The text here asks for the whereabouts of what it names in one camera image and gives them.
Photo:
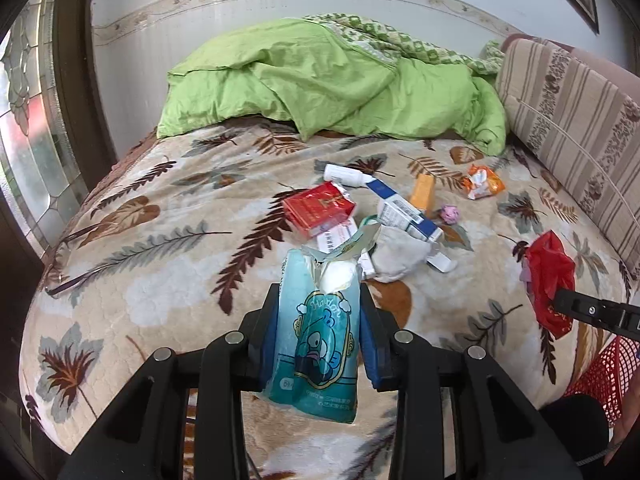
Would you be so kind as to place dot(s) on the person's right hand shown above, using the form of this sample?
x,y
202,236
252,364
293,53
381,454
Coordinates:
x,y
627,430

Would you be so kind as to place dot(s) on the dark wooden window frame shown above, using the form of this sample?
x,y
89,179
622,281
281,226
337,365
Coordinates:
x,y
75,85

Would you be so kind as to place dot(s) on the red mesh basket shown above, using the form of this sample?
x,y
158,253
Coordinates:
x,y
610,377

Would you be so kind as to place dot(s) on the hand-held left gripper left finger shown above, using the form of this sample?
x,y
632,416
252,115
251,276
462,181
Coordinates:
x,y
267,332

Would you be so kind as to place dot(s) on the crumpled orange white wrapper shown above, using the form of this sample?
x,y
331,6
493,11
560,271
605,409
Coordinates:
x,y
487,183

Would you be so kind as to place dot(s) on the striped brown pillow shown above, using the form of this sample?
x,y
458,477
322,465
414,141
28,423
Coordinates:
x,y
575,125

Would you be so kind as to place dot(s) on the dark cloth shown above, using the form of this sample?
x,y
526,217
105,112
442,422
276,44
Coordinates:
x,y
575,432

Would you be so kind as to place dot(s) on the teal cartoon tissue pack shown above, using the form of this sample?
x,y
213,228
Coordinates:
x,y
320,340

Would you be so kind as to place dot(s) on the red plastic bag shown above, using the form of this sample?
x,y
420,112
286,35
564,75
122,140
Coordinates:
x,y
547,265

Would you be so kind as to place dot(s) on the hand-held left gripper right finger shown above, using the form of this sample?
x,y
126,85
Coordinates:
x,y
373,352

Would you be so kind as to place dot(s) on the purple paper ball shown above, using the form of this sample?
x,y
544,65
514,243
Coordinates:
x,y
450,214

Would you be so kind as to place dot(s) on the grey crumpled cloth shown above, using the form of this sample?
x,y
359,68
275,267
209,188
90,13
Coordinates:
x,y
400,259

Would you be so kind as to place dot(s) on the green quilt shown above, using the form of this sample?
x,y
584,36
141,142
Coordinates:
x,y
310,90

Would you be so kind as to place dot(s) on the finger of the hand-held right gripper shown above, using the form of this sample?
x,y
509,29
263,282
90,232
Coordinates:
x,y
595,307

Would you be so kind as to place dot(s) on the orange cardboard box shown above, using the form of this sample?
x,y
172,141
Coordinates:
x,y
422,192

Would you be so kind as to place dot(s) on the white medicine box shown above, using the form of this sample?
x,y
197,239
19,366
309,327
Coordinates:
x,y
336,238

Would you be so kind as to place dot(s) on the small blue white carton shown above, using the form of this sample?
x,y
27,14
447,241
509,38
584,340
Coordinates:
x,y
441,262

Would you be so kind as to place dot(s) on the stained glass window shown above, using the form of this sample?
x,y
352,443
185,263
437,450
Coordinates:
x,y
35,160

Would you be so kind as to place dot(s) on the red cardboard box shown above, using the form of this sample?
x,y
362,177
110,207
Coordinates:
x,y
317,205

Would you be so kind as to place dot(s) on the white spray bottle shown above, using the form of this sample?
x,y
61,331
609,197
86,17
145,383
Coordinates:
x,y
340,174

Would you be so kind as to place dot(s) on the leaf printed blanket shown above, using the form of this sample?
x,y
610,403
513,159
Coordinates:
x,y
165,280

